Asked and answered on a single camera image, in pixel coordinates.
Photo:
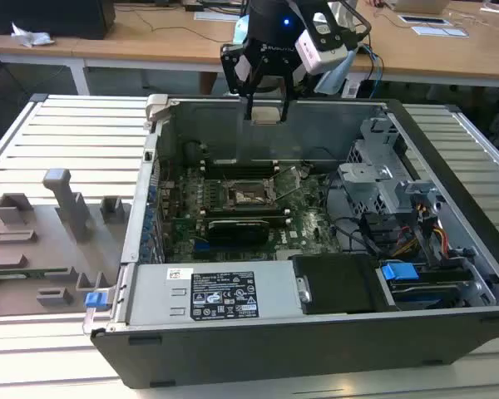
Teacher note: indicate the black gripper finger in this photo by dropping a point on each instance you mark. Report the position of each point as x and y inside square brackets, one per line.
[232, 70]
[295, 83]

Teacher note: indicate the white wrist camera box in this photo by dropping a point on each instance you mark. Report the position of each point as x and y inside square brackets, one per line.
[312, 54]

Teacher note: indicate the black plastic drive cover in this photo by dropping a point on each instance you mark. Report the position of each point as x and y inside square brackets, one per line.
[337, 282]

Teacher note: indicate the black box on desk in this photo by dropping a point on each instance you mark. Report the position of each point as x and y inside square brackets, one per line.
[45, 16]

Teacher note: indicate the blue case latch clip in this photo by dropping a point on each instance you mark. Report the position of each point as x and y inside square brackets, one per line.
[95, 301]

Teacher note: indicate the silver metal disk bay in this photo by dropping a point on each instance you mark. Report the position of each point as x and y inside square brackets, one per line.
[366, 183]

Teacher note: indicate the blue disk carrier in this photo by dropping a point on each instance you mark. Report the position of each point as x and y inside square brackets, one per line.
[399, 272]

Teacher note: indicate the crumpled white paper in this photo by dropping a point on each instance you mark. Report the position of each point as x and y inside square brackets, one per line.
[31, 36]

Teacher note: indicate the black graphics card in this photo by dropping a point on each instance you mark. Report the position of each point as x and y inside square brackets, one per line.
[237, 232]

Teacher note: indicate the blue expansion slot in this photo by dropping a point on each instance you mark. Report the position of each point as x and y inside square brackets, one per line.
[202, 248]

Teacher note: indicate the CPU socket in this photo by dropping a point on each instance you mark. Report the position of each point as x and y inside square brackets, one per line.
[245, 195]

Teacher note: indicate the white paper sheet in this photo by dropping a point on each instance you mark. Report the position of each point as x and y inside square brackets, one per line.
[441, 32]

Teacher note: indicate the silver CPU plate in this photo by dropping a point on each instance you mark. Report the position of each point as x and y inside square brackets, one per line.
[266, 114]

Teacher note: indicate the green RAM stick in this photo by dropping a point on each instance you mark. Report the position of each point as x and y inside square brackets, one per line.
[25, 273]

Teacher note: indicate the green motherboard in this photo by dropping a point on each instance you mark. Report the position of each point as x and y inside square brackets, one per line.
[307, 208]

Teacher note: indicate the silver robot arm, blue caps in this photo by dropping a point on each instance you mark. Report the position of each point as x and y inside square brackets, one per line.
[332, 79]

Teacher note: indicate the wooden desk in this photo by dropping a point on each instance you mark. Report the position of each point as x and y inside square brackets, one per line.
[149, 45]

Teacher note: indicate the grey parts rack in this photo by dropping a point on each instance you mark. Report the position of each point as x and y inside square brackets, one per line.
[45, 249]

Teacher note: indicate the silver power supply box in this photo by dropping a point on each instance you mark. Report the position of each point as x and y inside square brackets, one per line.
[158, 291]

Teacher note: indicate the black open PC case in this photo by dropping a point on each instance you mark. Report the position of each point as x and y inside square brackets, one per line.
[274, 353]

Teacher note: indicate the black power supply label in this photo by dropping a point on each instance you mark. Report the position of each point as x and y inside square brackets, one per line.
[222, 295]

